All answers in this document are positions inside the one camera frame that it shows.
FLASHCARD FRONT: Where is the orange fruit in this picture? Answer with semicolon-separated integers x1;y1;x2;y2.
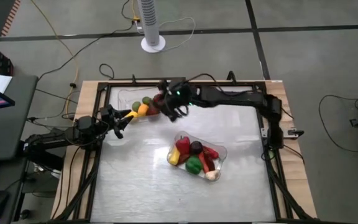
137;103;150;117

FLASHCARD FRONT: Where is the grey desk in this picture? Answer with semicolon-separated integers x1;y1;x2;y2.
0;74;39;224

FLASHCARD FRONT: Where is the yellow floor cable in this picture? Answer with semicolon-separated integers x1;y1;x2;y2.
29;0;81;113

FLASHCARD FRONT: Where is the long black floor cable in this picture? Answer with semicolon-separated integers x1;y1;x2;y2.
37;23;136;82

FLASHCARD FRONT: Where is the yellow corn cob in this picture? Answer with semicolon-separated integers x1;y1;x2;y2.
168;146;181;166

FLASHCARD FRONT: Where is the wooden table board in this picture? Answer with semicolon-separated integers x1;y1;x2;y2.
50;79;318;220

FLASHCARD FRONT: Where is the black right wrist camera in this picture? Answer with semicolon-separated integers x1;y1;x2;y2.
157;79;171;94

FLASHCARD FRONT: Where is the black equipment cable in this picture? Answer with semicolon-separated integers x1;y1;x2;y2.
318;95;358;154

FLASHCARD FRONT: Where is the black table frame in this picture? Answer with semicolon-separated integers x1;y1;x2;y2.
53;79;316;224

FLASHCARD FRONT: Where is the white fan cable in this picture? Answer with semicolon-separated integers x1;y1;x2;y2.
134;16;196;52

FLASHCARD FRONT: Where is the red bell pepper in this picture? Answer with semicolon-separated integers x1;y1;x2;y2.
175;136;191;156

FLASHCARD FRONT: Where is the orange-red carrot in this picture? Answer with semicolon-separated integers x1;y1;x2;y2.
197;151;211;174

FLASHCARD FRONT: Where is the white tower fan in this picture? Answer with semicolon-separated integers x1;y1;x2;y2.
136;0;167;54

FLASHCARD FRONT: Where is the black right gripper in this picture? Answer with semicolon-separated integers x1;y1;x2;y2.
163;79;199;122

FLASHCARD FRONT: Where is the clear plastic bin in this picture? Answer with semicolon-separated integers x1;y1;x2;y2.
165;130;229;182
117;85;169;120

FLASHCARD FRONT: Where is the green bell pepper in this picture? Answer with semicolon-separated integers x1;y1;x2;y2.
185;155;204;175

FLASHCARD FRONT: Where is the white garlic bulb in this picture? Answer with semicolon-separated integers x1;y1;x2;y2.
204;169;221;182

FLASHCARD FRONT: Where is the small black cable loop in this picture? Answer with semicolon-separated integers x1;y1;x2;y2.
99;63;115;80

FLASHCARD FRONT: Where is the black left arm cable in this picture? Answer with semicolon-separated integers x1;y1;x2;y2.
26;112;111;147

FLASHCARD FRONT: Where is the black side bracket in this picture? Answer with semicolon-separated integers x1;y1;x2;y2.
283;127;305;138

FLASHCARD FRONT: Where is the dark red long pepper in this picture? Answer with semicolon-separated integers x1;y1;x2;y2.
203;145;220;171

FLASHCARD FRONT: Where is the dark purple plum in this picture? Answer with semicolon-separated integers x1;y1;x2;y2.
190;140;204;156

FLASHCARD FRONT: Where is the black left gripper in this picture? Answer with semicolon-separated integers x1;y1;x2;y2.
96;105;135;140

